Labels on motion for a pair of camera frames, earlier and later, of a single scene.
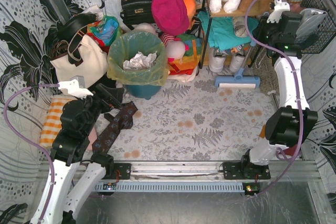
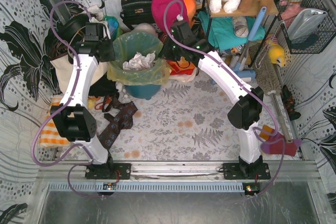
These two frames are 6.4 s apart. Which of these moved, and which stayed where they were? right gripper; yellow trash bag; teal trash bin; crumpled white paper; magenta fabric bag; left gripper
Moved: right gripper; left gripper
Stayed: teal trash bin; crumpled white paper; yellow trash bag; magenta fabric bag
